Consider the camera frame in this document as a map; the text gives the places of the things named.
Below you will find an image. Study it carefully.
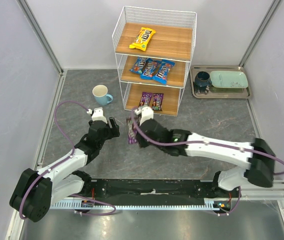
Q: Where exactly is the brown purple candy bag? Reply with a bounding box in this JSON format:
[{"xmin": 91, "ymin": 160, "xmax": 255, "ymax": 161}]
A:
[{"xmin": 126, "ymin": 117, "xmax": 138, "ymax": 145}]

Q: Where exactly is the light blue candy bag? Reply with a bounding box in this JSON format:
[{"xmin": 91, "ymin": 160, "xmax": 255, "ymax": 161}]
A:
[
  {"xmin": 140, "ymin": 59, "xmax": 161, "ymax": 80},
  {"xmin": 152, "ymin": 59, "xmax": 175, "ymax": 85}
]

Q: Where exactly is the dark blue candy bag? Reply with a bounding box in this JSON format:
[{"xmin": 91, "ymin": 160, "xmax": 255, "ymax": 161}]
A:
[{"xmin": 129, "ymin": 56, "xmax": 149, "ymax": 75}]

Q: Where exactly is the yellow candy bag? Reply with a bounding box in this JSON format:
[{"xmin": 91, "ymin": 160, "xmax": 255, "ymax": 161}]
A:
[{"xmin": 129, "ymin": 27, "xmax": 156, "ymax": 52}]

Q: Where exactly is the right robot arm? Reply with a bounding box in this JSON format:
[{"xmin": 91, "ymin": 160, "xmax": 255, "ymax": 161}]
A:
[{"xmin": 136, "ymin": 119, "xmax": 275, "ymax": 191}]

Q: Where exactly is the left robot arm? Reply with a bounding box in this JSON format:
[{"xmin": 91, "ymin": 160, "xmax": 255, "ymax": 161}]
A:
[{"xmin": 9, "ymin": 117, "xmax": 120, "ymax": 223}]

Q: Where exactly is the light blue mug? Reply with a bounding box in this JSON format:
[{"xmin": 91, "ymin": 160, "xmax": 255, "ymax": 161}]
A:
[{"xmin": 92, "ymin": 84, "xmax": 114, "ymax": 106}]

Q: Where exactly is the dark blue cup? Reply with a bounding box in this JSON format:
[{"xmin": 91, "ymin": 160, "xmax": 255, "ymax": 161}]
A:
[{"xmin": 194, "ymin": 71, "xmax": 212, "ymax": 88}]

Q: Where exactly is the mint green divided plate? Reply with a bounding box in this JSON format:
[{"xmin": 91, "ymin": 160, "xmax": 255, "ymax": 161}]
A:
[{"xmin": 209, "ymin": 70, "xmax": 249, "ymax": 89}]

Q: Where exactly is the metal serving tray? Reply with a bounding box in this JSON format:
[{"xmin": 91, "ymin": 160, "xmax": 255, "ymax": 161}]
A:
[{"xmin": 189, "ymin": 66, "xmax": 250, "ymax": 99}]

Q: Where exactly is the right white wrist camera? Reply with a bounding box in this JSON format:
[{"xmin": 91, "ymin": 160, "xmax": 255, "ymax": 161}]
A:
[{"xmin": 134, "ymin": 106, "xmax": 154, "ymax": 125}]

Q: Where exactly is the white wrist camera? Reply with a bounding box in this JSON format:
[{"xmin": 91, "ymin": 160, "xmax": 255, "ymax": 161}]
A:
[
  {"xmin": 86, "ymin": 107, "xmax": 108, "ymax": 124},
  {"xmin": 134, "ymin": 106, "xmax": 154, "ymax": 125}
]

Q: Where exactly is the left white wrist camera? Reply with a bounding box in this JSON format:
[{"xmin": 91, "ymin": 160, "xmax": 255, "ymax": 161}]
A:
[{"xmin": 86, "ymin": 107, "xmax": 108, "ymax": 124}]

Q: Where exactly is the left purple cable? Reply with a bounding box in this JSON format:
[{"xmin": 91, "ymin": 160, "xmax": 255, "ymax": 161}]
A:
[{"xmin": 19, "ymin": 100, "xmax": 117, "ymax": 220}]

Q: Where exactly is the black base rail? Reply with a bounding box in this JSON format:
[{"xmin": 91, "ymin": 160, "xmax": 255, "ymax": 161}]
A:
[{"xmin": 78, "ymin": 178, "xmax": 239, "ymax": 201}]

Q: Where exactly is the white wire wooden shelf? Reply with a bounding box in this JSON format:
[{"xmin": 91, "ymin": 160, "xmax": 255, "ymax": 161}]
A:
[{"xmin": 112, "ymin": 6, "xmax": 197, "ymax": 116}]

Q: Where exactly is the grey slotted cable duct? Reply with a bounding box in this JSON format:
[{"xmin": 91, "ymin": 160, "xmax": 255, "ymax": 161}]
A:
[{"xmin": 50, "ymin": 195, "xmax": 227, "ymax": 211}]

